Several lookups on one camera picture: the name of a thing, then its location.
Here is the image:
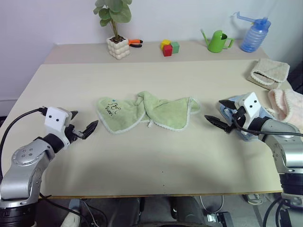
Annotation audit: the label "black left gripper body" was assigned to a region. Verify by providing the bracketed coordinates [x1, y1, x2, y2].
[63, 111, 86, 145]

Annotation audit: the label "black right gripper long-looking finger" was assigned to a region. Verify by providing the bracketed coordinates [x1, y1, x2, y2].
[204, 114, 228, 131]

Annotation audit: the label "black left gripper long-looking finger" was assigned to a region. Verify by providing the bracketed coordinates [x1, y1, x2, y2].
[82, 120, 99, 140]

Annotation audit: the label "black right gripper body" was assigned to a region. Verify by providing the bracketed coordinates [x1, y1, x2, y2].
[224, 106, 249, 134]

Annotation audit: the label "black right gripper short-looking finger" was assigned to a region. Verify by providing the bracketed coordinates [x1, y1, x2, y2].
[218, 99, 238, 110]

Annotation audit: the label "light blue cloth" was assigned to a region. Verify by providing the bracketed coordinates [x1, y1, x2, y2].
[218, 95, 276, 143]

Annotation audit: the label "pink cloth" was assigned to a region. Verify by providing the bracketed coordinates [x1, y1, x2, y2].
[267, 88, 303, 130]

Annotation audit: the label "green towel with embroidery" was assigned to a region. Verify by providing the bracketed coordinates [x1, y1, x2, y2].
[95, 90, 202, 135]

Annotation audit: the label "beige cloth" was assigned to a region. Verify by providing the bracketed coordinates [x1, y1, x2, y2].
[246, 58, 291, 90]

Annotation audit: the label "green watering can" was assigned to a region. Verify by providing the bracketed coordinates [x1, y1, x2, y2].
[201, 29, 235, 54]

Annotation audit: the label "blue spray bottle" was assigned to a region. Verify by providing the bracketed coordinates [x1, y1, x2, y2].
[230, 11, 272, 53]

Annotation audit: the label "white bubble plant pot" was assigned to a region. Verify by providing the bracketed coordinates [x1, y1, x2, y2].
[106, 35, 131, 60]

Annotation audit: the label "red cube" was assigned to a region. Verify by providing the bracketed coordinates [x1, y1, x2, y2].
[162, 44, 173, 57]

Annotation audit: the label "white sneaker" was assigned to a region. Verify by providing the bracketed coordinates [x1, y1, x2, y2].
[241, 192, 266, 205]
[61, 207, 81, 227]

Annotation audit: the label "black foot pedal box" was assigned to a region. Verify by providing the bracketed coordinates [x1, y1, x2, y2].
[205, 211, 234, 227]

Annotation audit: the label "green leafy plant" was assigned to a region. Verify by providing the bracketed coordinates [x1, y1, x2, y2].
[92, 0, 133, 40]

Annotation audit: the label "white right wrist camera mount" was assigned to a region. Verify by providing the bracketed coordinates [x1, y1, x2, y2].
[237, 92, 261, 136]

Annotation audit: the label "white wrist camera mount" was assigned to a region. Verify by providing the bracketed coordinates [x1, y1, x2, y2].
[237, 92, 261, 136]
[44, 106, 72, 146]

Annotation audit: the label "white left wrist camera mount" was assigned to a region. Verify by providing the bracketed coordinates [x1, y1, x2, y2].
[44, 106, 72, 146]

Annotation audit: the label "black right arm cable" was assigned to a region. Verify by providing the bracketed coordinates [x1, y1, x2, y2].
[233, 113, 303, 138]

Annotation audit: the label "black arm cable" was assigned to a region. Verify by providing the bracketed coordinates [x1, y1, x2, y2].
[0, 107, 48, 177]
[233, 113, 303, 138]

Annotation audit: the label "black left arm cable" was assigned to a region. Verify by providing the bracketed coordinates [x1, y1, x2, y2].
[0, 107, 48, 177]

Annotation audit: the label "grey looped cable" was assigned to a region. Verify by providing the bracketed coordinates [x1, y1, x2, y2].
[199, 194, 225, 214]

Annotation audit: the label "orange handled pliers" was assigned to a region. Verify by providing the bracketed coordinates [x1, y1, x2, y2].
[127, 38, 144, 49]

